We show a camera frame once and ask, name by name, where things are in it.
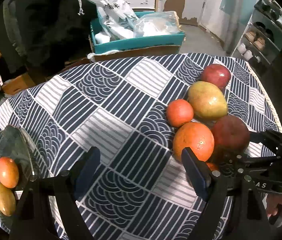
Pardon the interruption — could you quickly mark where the teal plastic crate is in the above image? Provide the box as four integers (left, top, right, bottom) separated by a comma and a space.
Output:
90, 11, 185, 54

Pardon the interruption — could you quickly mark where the small tangerine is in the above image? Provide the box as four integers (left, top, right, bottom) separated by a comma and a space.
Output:
206, 163, 220, 172
166, 99, 194, 127

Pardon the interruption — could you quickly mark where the wooden drawer box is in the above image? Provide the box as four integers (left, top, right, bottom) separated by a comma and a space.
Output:
2, 73, 36, 95

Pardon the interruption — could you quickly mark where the clear plastic bag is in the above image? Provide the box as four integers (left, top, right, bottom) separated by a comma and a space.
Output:
133, 11, 181, 37

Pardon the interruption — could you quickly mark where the red apple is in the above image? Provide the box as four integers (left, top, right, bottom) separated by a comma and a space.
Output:
201, 64, 231, 90
211, 115, 250, 154

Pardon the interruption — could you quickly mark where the shoe rack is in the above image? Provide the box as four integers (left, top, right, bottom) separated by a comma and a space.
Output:
231, 0, 282, 66

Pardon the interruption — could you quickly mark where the white rice bag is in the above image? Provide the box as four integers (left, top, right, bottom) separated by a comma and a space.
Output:
79, 0, 138, 40

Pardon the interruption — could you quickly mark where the large orange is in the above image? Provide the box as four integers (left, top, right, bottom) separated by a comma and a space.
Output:
0, 157, 19, 189

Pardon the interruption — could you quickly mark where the black hanging coat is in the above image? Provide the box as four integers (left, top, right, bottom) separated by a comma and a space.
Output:
0, 0, 97, 75

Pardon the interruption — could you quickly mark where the white door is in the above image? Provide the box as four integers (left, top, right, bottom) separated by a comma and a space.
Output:
162, 0, 244, 53

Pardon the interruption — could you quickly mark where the green glass bowl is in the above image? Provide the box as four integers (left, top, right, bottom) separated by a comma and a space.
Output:
0, 125, 38, 231

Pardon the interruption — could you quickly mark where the brown cardboard box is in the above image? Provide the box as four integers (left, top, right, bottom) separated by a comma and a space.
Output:
87, 45, 181, 62

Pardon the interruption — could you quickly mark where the blue white patterned tablecloth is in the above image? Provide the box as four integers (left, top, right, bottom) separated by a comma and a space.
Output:
0, 53, 282, 239

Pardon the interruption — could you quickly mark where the yellow green mango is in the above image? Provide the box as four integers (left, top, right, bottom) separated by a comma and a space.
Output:
188, 81, 228, 121

